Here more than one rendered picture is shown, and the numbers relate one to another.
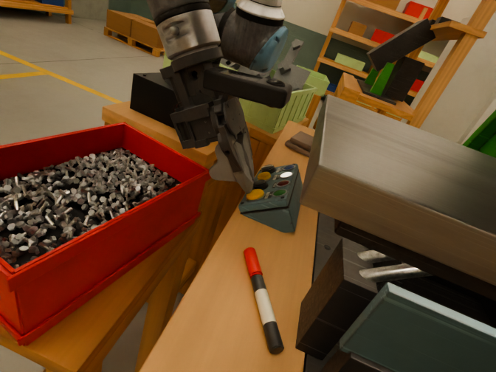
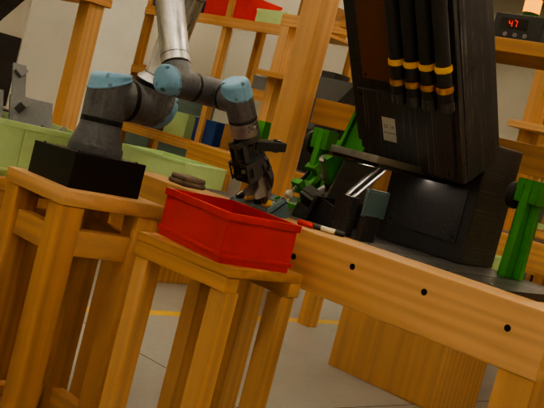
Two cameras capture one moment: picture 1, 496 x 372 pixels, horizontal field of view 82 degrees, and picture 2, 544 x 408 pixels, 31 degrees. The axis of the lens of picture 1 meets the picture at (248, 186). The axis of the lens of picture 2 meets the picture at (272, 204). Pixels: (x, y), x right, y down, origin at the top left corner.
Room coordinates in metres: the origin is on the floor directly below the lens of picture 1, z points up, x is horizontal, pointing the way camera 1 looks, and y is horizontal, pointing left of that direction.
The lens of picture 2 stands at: (-1.21, 2.12, 1.13)
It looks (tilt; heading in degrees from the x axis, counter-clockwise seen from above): 4 degrees down; 307
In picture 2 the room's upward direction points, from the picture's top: 14 degrees clockwise
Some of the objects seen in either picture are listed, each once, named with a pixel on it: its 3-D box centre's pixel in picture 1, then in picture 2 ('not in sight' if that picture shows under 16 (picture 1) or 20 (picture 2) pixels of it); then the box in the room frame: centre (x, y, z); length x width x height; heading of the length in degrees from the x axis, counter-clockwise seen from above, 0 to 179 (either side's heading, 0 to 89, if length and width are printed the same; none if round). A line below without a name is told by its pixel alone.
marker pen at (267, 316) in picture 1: (260, 292); (320, 227); (0.23, -0.06, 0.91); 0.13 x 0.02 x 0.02; 23
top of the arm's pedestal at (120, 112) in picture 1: (184, 123); (84, 193); (0.82, 0.25, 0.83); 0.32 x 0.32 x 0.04; 79
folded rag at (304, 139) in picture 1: (304, 143); (187, 180); (0.77, -0.11, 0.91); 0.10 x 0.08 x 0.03; 162
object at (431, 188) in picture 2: not in sight; (447, 195); (0.10, -0.46, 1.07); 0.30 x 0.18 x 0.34; 174
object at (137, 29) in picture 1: (145, 34); not in sight; (5.84, 2.87, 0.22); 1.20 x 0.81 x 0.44; 78
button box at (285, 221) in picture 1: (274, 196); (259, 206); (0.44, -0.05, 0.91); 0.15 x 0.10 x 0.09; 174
